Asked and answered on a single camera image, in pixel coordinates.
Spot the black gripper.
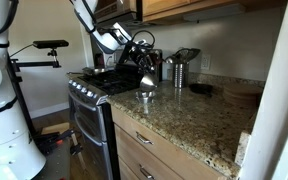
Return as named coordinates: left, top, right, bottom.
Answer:
left=128, top=45, right=159, bottom=77

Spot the empty steel bowl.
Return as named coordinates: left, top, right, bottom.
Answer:
left=135, top=90, right=157, bottom=105

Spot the metal ladle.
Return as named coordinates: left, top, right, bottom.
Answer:
left=164, top=55, right=177, bottom=65

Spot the pan on stove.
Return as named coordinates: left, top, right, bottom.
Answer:
left=82, top=66, right=108, bottom=76

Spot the steel range hood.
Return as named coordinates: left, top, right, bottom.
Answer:
left=93, top=0, right=143, bottom=28

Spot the stainless steel gas stove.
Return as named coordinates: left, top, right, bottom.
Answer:
left=66, top=61, right=146, bottom=180

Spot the wooden drawer cabinet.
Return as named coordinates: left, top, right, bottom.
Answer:
left=110, top=105, right=225, bottom=180

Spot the wooden board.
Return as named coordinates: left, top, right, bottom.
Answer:
left=41, top=122, right=71, bottom=135

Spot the black orange clamp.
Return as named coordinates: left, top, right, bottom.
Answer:
left=33, top=128, right=85, bottom=171

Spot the perforated grey robot table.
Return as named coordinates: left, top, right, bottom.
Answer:
left=33, top=141, right=72, bottom=180

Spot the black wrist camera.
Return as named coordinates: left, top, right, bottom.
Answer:
left=117, top=43, right=133, bottom=64

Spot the white wall outlet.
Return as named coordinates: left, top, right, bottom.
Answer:
left=200, top=53, right=212, bottom=71

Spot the silver drawer handle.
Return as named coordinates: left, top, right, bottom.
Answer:
left=136, top=131, right=154, bottom=145
left=139, top=164, right=156, bottom=180

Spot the black stereo camera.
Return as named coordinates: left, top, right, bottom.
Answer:
left=32, top=39, right=70, bottom=50

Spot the black camera stand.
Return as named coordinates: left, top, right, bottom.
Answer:
left=9, top=48, right=62, bottom=138

